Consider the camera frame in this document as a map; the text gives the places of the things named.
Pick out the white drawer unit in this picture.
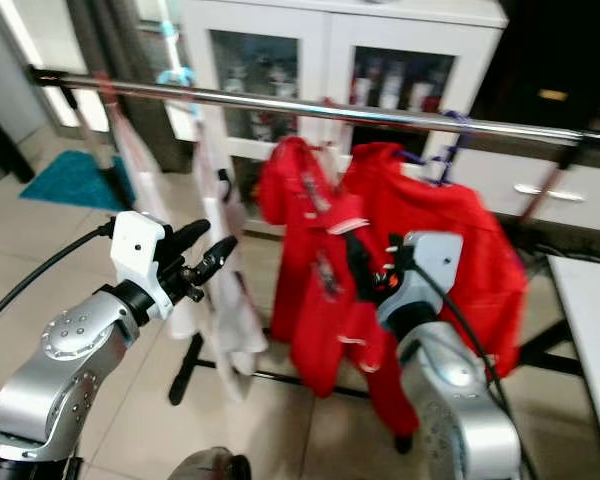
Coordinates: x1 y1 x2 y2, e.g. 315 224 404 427
450 148 600 229

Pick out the teal floor mat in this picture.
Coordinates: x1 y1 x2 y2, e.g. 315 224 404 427
20 150 136 211

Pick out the white hanging garment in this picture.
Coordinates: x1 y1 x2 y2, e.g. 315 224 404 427
190 120 273 401
105 98 191 246

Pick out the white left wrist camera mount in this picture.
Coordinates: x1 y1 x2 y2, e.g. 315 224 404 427
108 210 173 323

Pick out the black cabinet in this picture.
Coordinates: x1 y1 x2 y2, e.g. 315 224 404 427
475 0 600 136

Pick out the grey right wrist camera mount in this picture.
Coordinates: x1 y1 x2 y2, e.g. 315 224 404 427
375 230 464 333

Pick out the grey robot leg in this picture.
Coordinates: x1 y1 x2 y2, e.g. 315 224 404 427
168 447 251 480

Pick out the grey appliance with teal hose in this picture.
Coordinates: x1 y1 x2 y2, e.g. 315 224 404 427
135 0 191 101

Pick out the metal clothes rack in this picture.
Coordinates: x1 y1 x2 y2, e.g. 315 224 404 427
28 65 600 406

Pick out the black furniture piece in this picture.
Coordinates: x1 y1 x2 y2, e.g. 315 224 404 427
0 100 33 183

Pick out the purple hanger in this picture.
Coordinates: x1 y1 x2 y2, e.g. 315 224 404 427
400 108 478 187

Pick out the white glass door cabinet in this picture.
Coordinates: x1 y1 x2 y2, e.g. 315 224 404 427
180 0 509 173

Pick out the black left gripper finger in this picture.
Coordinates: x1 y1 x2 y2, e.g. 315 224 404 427
168 218 213 252
186 235 239 291

